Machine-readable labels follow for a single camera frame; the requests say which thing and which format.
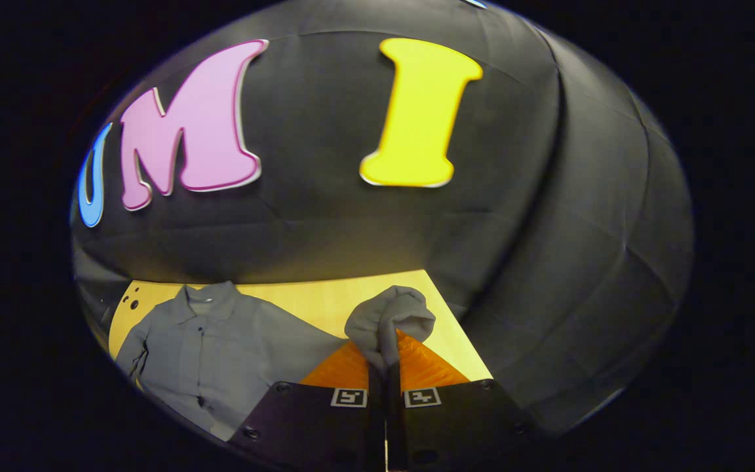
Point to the grey collared shirt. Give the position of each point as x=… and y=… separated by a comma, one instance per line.
x=220, y=347

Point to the black backdrop cloth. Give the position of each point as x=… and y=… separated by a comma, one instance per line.
x=325, y=229

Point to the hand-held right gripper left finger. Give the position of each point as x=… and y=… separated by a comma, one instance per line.
x=377, y=426

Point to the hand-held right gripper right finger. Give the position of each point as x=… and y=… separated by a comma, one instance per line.
x=396, y=426

